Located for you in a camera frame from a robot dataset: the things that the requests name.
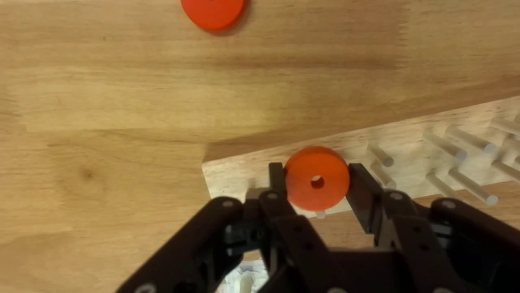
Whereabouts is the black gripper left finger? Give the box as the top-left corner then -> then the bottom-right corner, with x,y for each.
114,162 -> 338,293

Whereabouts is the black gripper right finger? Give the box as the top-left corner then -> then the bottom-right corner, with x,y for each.
346,162 -> 520,293

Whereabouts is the orange disk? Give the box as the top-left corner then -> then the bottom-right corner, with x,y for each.
283,146 -> 351,216
179,0 -> 250,37

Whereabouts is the wooden base with pegs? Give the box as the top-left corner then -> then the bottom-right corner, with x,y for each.
200,95 -> 520,217

